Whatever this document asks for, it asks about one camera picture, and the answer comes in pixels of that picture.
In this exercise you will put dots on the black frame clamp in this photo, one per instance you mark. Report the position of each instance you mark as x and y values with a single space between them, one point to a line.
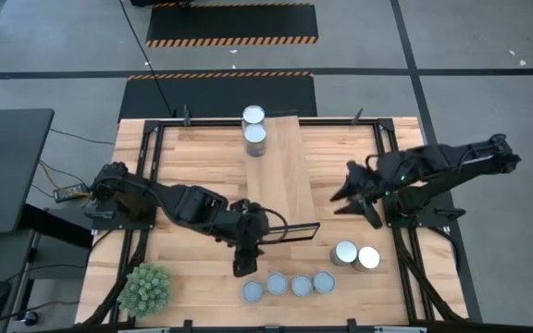
357 116
351 326
186 115
187 326

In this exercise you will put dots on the green dotted white can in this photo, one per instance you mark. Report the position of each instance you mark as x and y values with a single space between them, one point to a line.
277 283

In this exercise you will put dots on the oranges label tall can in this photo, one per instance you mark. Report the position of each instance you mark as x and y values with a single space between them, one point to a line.
367 258

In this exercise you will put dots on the green artificial plant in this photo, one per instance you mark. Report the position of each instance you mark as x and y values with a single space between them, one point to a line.
144 289

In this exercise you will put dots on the black power adapter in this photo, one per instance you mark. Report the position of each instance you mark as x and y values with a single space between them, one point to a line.
70 193

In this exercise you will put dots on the black aluminium table frame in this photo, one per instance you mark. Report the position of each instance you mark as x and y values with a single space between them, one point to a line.
331 122

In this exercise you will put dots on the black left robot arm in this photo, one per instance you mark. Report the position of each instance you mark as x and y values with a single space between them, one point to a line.
178 203

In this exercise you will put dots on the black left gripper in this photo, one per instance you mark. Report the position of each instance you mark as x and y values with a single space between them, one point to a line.
250 224

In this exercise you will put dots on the dark blue label tall can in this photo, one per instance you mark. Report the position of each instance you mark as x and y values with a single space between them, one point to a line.
343 252

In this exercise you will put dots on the teal tuna fish can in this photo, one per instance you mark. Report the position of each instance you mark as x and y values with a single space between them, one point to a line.
252 292

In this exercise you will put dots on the black round plug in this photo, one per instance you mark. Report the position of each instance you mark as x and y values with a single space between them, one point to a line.
30 317

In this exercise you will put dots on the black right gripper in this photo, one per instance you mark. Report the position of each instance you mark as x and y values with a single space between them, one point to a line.
369 189

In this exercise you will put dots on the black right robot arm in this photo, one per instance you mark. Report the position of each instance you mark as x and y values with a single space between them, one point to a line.
456 162

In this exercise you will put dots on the mixed fruit can green rim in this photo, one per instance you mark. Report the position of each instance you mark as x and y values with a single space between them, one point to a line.
324 282

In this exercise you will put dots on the yellow label tall can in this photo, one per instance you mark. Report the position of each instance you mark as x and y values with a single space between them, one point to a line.
253 114

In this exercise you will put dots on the black desk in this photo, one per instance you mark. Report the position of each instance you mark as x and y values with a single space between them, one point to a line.
7 171

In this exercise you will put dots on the black hazard-striped floor mat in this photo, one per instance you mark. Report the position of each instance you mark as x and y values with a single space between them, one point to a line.
220 97
229 23

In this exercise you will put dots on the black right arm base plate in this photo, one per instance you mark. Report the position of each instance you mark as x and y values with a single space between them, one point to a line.
433 219

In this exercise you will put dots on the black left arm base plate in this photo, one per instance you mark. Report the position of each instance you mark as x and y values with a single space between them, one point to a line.
109 223

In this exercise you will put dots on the wooden shelf with black frame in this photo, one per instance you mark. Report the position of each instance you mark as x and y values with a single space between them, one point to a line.
285 176

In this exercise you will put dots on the black desk foot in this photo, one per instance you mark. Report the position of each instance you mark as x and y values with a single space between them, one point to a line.
53 224

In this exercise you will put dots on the tomato label can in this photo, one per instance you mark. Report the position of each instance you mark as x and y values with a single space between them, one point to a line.
302 285

